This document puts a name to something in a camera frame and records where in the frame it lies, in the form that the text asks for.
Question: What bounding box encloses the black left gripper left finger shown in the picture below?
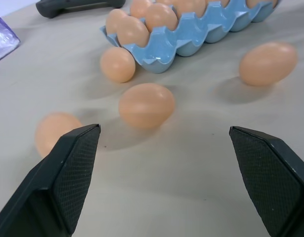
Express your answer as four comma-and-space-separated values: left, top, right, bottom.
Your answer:
0, 123, 101, 237

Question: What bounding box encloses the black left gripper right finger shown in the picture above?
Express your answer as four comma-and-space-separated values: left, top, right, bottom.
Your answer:
229, 125, 304, 237

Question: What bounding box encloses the blue egg tray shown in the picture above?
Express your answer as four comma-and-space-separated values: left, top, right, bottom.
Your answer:
99, 0, 282, 74

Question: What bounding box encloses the beige egg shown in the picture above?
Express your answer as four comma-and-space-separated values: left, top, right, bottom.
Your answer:
239, 41, 299, 86
34, 112, 83, 158
118, 82, 176, 129
130, 0, 155, 19
100, 46, 136, 83
156, 0, 229, 19
246, 0, 278, 8
105, 9, 130, 35
116, 15, 150, 47
145, 2, 178, 33

